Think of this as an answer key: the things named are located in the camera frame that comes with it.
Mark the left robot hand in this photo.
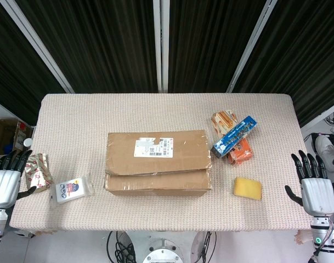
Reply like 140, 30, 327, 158
0, 150, 38, 210

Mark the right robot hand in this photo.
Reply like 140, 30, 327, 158
284, 150, 334, 218

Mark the large brown cardboard box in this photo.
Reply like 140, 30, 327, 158
103, 129, 213, 197

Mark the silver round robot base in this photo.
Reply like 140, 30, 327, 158
142, 237, 184, 263

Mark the open cardboard box on floor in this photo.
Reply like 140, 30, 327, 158
0, 118, 33, 159

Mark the orange snack packet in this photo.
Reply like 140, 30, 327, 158
227, 138, 254, 166

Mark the gold red-print foil bag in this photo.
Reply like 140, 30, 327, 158
20, 153, 53, 195

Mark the white shoe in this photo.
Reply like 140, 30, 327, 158
315, 135, 334, 173

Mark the black control console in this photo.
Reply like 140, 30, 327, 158
306, 132, 334, 143

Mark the clear pack with blue label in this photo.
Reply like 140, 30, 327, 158
50, 176, 94, 207

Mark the yellow sponge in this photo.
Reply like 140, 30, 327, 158
233, 176, 263, 203

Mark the beige waffle tablecloth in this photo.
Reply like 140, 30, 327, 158
9, 93, 321, 245

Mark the long blue carton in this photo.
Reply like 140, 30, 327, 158
211, 115, 258, 159

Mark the black pleated curtain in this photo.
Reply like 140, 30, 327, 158
0, 0, 67, 127
232, 0, 334, 128
168, 0, 268, 94
14, 0, 159, 94

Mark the beige wafer roll pack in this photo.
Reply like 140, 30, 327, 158
211, 109, 237, 138

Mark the white frame post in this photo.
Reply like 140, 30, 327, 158
300, 99, 334, 129
0, 0, 75, 94
152, 0, 170, 93
226, 0, 283, 94

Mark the black cable bundle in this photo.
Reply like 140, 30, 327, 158
106, 231, 142, 263
200, 231, 217, 263

